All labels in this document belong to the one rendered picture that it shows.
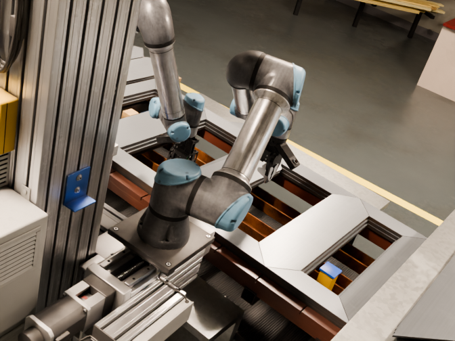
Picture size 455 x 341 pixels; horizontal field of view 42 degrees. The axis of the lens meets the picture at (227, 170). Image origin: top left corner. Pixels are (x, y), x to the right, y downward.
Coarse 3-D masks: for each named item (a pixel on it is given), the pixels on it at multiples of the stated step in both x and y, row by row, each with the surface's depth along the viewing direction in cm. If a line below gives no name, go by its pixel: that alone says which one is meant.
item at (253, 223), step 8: (152, 152) 272; (144, 160) 266; (152, 160) 273; (160, 160) 271; (152, 168) 265; (248, 216) 249; (240, 224) 243; (248, 224) 250; (256, 224) 248; (264, 224) 245; (248, 232) 241; (256, 232) 239; (264, 232) 246; (272, 232) 244; (312, 272) 228; (336, 280) 231; (344, 280) 229; (336, 288) 223; (344, 288) 229
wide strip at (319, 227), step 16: (320, 208) 240; (336, 208) 243; (352, 208) 247; (288, 224) 225; (304, 224) 228; (320, 224) 230; (336, 224) 233; (352, 224) 236; (272, 240) 213; (288, 240) 216; (304, 240) 218; (320, 240) 221; (336, 240) 224; (272, 256) 205; (288, 256) 208; (304, 256) 210
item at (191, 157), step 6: (192, 138) 221; (174, 144) 224; (180, 144) 222; (186, 144) 220; (192, 144) 218; (174, 150) 223; (180, 150) 222; (186, 150) 221; (192, 150) 221; (174, 156) 224; (180, 156) 221; (186, 156) 219; (192, 156) 223
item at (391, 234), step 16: (128, 96) 283; (144, 96) 292; (208, 128) 282; (144, 144) 252; (112, 160) 231; (128, 176) 229; (288, 176) 262; (320, 192) 255; (368, 224) 245; (224, 240) 208; (240, 256) 205; (320, 256) 215; (272, 272) 199; (304, 272) 205; (288, 288) 196; (336, 320) 188
